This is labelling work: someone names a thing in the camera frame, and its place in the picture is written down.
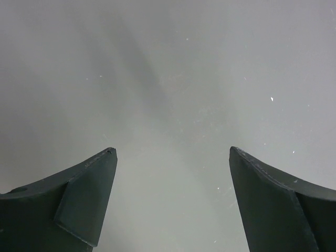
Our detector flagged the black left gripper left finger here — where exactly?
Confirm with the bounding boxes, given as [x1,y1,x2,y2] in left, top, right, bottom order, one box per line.
[1,148,117,251]

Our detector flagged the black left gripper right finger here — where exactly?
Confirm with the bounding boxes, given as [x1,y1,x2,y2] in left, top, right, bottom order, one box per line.
[229,146,335,252]

